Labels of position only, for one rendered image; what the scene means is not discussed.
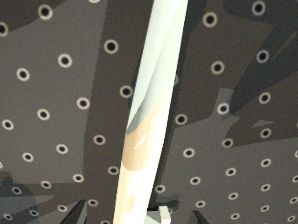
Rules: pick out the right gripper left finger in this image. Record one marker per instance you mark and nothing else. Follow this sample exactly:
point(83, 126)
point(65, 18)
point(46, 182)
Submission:
point(77, 215)

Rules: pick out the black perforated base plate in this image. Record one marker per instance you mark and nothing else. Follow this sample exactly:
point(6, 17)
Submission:
point(68, 71)

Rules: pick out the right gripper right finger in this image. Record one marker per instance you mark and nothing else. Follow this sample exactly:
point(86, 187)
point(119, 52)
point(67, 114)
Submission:
point(197, 218)

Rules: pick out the white pipette with blue push button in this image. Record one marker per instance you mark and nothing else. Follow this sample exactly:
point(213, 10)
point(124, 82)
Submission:
point(147, 121)

